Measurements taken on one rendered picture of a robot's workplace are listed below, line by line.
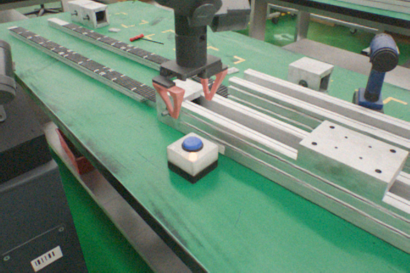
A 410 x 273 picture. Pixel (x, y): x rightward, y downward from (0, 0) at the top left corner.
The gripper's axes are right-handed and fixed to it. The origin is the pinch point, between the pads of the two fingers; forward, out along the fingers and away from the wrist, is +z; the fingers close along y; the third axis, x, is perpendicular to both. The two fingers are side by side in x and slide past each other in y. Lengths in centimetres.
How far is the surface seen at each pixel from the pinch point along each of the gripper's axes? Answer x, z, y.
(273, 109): -2.7, 11.7, 27.1
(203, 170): -3.8, 14.1, -0.7
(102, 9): 106, 8, 47
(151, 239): 30, 72, 7
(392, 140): -31.2, 7.8, 27.4
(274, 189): -17.1, 16.1, 6.4
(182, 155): -0.6, 10.1, -3.6
